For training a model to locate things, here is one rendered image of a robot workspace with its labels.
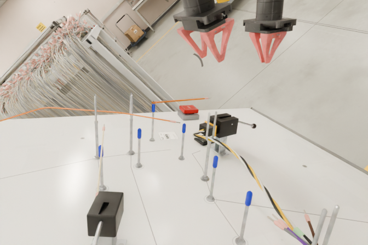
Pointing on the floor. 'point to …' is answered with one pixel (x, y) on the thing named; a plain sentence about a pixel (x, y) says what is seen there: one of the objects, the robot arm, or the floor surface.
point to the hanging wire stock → (81, 79)
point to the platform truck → (139, 38)
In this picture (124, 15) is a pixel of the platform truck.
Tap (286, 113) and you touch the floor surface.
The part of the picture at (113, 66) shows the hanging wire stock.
